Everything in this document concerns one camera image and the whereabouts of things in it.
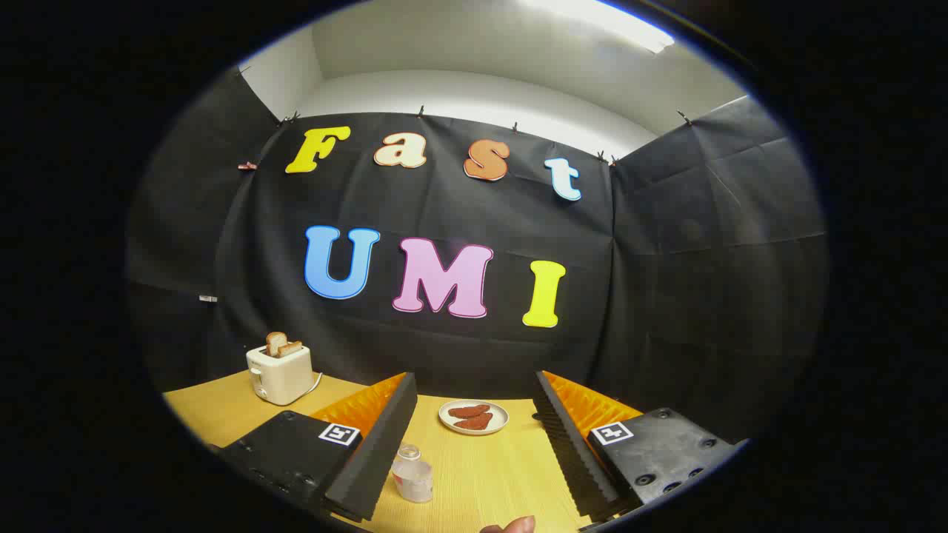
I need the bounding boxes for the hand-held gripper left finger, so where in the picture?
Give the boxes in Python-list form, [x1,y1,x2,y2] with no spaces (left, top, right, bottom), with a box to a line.
[211,372,419,523]

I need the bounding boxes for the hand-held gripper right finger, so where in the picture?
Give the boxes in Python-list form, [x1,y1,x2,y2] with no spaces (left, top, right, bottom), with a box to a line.
[533,370,749,523]

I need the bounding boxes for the clear juice bottle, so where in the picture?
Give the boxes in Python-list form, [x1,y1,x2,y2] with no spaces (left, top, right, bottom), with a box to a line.
[392,444,435,504]

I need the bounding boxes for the white round plate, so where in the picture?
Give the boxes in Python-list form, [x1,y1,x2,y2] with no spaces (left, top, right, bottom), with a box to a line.
[438,400,510,436]

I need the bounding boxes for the wooden table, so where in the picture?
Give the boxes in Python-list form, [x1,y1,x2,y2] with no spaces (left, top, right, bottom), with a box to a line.
[163,370,741,533]

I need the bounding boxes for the cream toaster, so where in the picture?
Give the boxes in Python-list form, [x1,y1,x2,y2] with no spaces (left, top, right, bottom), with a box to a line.
[246,343,316,406]

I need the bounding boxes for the black backdrop cloth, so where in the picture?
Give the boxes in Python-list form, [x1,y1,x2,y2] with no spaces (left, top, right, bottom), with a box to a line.
[126,70,829,445]

